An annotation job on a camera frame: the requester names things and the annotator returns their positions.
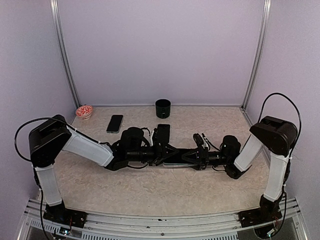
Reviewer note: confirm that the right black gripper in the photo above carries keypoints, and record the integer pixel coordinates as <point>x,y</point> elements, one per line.
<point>205,159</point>

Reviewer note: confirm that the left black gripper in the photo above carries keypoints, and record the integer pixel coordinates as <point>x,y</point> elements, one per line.
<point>166,154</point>

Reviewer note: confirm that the black phone bottom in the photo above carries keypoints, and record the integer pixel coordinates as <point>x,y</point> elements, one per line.
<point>176,158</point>

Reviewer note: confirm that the black phone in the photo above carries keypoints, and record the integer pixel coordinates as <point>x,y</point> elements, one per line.
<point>163,133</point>
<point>115,124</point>
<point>176,158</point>

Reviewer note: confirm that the clear phone case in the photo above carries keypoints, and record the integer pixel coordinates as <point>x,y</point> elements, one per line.
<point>178,165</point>

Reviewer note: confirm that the black phone top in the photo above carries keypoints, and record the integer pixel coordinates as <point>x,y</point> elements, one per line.
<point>163,133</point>

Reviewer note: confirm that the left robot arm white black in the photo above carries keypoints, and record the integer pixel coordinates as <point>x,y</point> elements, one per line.
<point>54,135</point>

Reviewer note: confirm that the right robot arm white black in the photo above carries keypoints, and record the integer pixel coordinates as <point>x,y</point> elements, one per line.
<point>277,135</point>

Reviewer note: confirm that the dark green mug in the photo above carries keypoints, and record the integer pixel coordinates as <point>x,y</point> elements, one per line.
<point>162,108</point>

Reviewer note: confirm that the red white patterned bowl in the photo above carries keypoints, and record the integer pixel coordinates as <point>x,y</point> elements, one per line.
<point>84,112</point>

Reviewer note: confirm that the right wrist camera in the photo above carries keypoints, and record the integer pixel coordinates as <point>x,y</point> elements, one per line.
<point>200,141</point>

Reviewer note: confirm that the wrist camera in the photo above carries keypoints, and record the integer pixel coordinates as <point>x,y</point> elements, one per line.
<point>154,137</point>
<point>200,141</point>

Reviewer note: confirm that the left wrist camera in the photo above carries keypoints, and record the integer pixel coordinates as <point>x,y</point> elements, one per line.
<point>154,137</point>

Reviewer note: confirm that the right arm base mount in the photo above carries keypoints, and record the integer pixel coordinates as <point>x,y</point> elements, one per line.
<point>254,217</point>

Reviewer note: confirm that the front aluminium rail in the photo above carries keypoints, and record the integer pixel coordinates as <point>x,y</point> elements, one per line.
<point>217,226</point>

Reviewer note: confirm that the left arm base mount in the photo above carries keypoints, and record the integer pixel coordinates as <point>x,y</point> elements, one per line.
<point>70,217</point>

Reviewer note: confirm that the right aluminium frame post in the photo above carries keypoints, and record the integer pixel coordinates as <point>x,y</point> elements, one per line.
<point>258,53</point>

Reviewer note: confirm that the aluminium frame post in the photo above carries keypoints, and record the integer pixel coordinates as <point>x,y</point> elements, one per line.
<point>54,5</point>
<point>258,53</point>

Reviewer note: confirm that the left aluminium frame post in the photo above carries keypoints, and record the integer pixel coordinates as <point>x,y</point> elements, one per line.
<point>54,5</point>

